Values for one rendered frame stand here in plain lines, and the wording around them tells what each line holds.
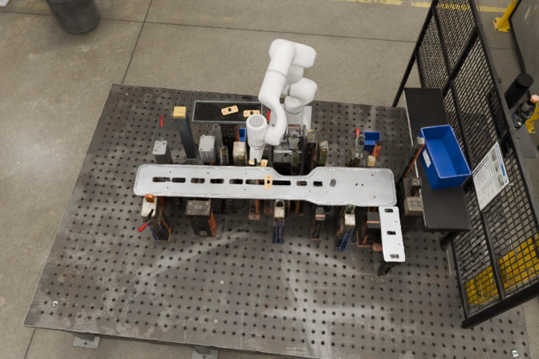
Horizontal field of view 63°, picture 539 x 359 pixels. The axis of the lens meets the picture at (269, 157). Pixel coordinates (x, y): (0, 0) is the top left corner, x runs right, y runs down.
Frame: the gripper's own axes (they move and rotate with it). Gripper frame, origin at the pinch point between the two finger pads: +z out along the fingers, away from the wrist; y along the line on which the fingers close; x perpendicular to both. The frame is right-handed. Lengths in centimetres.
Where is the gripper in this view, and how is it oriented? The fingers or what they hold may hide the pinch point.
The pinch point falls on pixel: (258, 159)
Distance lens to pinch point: 211.8
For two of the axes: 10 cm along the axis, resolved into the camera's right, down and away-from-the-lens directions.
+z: 0.0, 5.1, 8.6
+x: 9.8, 1.9, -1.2
